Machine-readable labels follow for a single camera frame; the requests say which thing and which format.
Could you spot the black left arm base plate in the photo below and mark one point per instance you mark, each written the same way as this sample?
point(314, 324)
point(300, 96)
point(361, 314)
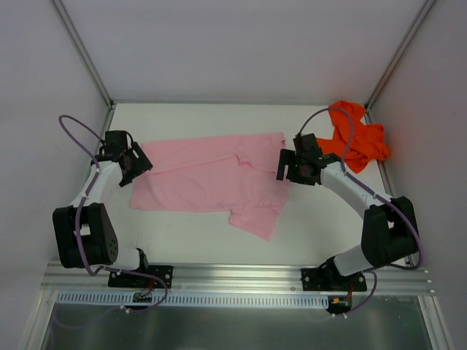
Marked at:
point(135, 280)

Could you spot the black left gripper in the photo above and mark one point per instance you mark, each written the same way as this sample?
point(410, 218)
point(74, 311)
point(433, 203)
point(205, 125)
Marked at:
point(135, 165)

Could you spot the white slotted cable duct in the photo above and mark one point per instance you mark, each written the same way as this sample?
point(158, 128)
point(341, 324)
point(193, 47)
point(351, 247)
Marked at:
point(196, 299)

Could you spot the aluminium frame post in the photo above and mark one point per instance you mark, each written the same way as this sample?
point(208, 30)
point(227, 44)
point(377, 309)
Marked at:
point(411, 32)
point(79, 45)

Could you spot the orange t shirt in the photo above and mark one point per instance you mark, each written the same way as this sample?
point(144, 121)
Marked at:
point(368, 141)

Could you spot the pink t shirt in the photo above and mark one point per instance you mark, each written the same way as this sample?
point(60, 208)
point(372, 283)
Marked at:
point(235, 174)

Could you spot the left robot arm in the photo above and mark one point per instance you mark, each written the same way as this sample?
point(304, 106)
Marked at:
point(84, 233)

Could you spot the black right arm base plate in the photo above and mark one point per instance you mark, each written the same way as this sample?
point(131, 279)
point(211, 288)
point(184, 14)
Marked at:
point(321, 280)

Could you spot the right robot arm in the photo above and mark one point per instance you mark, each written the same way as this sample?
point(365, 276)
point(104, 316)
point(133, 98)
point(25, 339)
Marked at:
point(389, 230)

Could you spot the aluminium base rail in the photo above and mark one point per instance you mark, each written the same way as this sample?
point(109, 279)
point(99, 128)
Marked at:
point(269, 279)

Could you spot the aluminium frame post left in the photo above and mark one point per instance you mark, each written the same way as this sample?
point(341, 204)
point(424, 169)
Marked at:
point(79, 45)

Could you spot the aluminium frame post right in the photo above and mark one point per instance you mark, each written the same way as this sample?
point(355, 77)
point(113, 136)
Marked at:
point(411, 32)

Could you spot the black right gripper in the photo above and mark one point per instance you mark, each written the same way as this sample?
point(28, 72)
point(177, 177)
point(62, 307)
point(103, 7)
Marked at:
point(296, 168)

